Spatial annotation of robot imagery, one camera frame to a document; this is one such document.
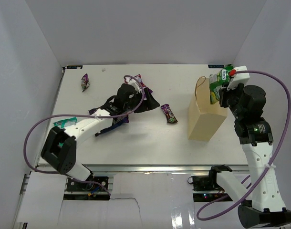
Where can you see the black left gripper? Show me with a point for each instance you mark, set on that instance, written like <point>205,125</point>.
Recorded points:
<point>149,104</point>

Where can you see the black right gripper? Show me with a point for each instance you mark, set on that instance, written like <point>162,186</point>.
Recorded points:
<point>224,93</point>

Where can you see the green Fox's candy bag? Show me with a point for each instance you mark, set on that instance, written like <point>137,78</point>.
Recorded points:
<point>216,81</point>

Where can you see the brown M&M's packet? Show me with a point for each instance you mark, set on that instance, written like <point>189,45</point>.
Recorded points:
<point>170,118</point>

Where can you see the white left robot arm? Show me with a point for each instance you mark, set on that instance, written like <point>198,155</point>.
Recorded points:
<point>60,147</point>

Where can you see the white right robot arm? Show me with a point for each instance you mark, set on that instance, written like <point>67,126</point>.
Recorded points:
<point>263,207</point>

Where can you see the dark blue purple snack bag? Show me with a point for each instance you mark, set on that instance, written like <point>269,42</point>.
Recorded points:
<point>115,124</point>

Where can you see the pink Fox's candy bag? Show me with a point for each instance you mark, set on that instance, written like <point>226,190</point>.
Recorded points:
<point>138,78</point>

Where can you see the brown paper bag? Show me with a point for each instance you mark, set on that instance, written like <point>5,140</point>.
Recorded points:
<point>204,118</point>

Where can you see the right black XDOF label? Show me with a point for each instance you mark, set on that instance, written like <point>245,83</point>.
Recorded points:
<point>216,66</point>

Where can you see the black xdof label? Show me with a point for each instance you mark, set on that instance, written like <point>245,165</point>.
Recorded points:
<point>74,67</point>
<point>216,66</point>

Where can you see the small purple candy packet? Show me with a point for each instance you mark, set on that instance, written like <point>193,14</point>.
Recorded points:
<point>85,82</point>

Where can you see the left black XDOF label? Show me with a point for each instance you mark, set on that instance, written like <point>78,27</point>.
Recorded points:
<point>74,67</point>

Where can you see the teal white snack packet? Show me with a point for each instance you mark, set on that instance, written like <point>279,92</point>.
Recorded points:
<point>65,122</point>

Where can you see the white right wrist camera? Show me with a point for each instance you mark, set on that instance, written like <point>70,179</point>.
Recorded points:
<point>236,78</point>

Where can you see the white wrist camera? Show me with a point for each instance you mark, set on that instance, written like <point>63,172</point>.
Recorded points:
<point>136,85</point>
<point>236,78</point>

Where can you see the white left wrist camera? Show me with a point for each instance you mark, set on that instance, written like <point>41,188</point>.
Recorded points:
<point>136,85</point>

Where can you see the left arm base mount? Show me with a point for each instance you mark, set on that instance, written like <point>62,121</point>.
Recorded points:
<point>79,191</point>

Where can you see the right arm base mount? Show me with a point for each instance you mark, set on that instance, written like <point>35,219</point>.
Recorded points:
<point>205,191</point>

